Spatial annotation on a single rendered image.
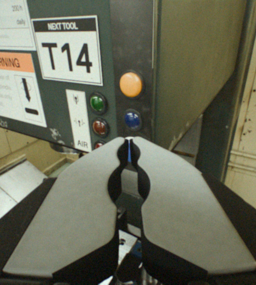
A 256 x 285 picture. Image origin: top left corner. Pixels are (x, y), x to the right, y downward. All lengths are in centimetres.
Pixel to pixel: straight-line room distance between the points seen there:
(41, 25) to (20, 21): 4
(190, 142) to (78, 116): 72
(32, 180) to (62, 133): 142
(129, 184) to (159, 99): 104
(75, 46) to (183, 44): 12
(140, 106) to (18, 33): 19
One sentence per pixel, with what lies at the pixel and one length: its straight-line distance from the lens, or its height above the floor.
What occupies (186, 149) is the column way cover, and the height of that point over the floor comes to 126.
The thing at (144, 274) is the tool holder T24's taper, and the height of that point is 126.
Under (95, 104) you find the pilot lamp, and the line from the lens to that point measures 27.
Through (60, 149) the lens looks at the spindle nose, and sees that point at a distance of 59.
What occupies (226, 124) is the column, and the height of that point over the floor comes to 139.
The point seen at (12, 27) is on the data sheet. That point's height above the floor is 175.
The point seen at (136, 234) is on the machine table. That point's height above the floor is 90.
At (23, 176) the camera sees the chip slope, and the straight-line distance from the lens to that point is 178.
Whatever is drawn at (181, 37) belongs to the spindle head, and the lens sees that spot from 28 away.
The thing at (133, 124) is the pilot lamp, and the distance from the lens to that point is 25.
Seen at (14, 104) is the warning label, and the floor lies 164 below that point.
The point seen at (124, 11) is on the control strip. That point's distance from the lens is 24.
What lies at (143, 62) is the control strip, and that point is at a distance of 23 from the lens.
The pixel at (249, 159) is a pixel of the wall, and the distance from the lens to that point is 142.
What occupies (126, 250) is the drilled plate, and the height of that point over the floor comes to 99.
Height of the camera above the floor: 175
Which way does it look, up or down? 28 degrees down
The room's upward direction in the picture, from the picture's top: 2 degrees counter-clockwise
